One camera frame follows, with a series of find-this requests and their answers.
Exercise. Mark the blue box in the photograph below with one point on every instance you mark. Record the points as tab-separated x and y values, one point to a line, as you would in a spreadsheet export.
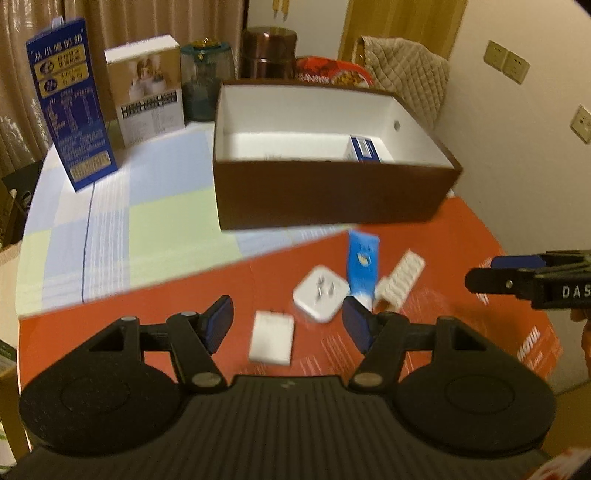
364	147

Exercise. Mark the white ridged strip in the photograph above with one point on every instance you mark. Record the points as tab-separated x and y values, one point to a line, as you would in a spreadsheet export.
401	279

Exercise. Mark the plain brown cardboard box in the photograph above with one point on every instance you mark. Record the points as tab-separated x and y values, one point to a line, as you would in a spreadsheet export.
11	406

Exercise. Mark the person's right hand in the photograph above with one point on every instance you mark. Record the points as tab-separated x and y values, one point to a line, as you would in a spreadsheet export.
584	323

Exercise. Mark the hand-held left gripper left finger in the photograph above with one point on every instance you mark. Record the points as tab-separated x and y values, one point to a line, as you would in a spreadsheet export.
219	323

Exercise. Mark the blue cream tube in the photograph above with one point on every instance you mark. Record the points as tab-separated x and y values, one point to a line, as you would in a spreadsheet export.
362	277

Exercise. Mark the green printed box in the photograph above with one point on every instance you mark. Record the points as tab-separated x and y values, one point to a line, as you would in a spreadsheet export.
5	357

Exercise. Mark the small white box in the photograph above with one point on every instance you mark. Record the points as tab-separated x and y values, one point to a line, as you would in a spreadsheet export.
272	339

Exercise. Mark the beige curtain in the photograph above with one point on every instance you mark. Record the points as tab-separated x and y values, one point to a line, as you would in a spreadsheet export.
115	23

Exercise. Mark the white product box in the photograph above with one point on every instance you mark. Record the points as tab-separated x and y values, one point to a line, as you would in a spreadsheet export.
147	101

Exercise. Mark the glass jar with green lid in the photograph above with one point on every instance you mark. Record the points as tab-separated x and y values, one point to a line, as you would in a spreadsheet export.
203	78

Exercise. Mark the pastel checked tablecloth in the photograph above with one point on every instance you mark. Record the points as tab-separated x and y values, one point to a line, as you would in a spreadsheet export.
152	221

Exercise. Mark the red white printed clothing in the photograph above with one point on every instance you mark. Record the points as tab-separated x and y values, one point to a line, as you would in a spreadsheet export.
568	466

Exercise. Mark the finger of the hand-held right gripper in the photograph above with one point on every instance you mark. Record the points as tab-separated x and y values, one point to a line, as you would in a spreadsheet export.
494	280
517	262

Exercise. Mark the white plug charger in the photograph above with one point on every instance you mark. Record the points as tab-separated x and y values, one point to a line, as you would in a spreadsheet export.
314	300

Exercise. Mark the tall blue milk carton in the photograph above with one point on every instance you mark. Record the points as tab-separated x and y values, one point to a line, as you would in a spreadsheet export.
69	115

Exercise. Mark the red snack bag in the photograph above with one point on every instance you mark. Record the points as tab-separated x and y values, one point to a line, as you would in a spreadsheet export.
323	69

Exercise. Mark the brown metal canister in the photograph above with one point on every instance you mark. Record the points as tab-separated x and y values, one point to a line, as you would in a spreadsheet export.
268	55

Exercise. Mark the beige wall socket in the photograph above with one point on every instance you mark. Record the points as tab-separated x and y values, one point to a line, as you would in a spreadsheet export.
495	54
581	124
516	67

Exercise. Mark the wooden door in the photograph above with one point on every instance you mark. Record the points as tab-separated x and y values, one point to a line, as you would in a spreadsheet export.
406	18

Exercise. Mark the hanging beige strips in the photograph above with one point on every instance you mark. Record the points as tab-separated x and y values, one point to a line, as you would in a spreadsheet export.
280	8

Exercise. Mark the red printed cardboard sheet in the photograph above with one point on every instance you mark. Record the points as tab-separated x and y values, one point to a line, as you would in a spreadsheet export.
161	300

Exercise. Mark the black white shoe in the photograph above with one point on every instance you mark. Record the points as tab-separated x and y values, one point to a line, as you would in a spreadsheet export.
30	180

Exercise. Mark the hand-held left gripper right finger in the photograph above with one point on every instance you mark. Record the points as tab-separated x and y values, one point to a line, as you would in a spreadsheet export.
358	325

